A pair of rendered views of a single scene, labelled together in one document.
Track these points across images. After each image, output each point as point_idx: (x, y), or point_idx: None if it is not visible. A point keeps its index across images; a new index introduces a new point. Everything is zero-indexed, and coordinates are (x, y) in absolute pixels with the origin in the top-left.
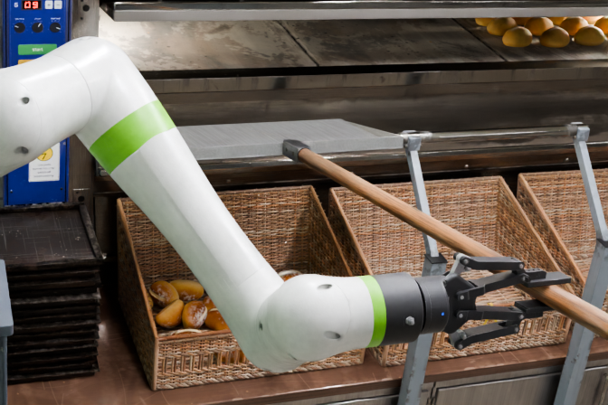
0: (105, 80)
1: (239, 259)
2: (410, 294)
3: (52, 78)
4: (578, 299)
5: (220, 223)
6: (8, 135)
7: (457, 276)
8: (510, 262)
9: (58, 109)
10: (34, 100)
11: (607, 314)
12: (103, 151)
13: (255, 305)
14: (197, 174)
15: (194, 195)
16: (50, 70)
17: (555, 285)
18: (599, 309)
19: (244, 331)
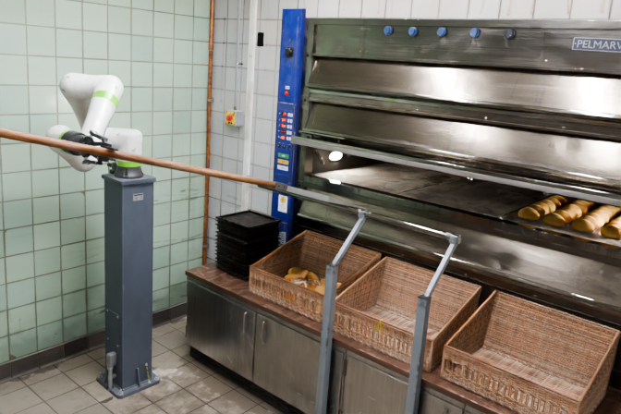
0: (98, 81)
1: (83, 131)
2: (69, 134)
3: (82, 76)
4: (91, 145)
5: (89, 122)
6: (60, 84)
7: (87, 136)
8: (99, 136)
9: (76, 82)
10: (69, 78)
11: (76, 142)
12: None
13: None
14: (97, 110)
15: (90, 114)
16: (85, 75)
17: (107, 149)
18: (80, 143)
19: None
